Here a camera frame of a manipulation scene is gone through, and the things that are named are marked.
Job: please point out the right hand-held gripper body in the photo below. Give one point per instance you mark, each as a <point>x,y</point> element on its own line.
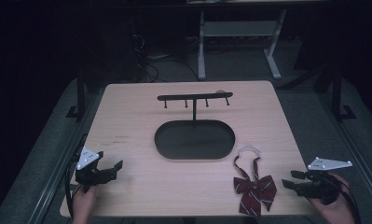
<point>325,182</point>

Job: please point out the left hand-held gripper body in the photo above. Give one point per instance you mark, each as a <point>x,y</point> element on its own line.
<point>89,174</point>

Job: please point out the striped dark red bow tie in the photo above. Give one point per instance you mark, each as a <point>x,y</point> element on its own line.
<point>254,189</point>

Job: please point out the black hook stand with tray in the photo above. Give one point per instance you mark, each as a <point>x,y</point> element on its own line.
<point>194,138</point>

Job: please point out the person's right hand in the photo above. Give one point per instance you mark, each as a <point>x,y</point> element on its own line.
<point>334,210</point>

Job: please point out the person's left hand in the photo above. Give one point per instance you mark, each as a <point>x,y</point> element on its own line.
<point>83,203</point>

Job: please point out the black metal stand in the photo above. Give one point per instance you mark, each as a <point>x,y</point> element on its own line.
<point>339,96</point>
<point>78,96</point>

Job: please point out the white metal desk frame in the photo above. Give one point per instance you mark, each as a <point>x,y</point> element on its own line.
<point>236,34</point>

